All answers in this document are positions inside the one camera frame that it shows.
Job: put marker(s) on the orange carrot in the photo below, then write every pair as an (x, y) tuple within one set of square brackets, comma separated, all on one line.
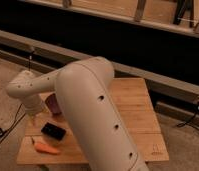
[(44, 148)]

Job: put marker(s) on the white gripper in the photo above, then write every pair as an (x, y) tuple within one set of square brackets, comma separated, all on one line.
[(33, 105)]

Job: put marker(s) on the black eraser block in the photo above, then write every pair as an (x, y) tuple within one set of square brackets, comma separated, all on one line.
[(53, 131)]

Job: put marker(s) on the purple bowl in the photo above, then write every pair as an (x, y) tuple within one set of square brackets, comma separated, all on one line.
[(52, 104)]

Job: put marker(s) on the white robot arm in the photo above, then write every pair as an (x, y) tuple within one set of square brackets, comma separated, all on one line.
[(81, 90)]

